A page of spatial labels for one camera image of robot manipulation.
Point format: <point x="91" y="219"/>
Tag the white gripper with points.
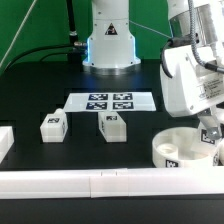
<point x="191" y="89"/>

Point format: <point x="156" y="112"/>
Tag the white left barrier block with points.
<point x="6" y="140"/>

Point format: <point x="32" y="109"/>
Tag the white marker sheet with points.
<point x="121" y="101"/>

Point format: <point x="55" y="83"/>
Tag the white front barrier bar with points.
<point x="111" y="183"/>

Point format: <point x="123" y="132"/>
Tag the white round stool seat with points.
<point x="171" y="148"/>

